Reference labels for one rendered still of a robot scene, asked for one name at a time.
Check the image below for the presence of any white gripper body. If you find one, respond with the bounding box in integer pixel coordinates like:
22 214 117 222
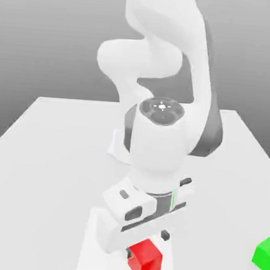
94 171 196 260

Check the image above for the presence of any small green cube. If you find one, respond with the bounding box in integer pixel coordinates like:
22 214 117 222
250 235 270 270

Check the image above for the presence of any small red cube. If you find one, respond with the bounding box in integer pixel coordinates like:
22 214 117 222
126 237 165 270

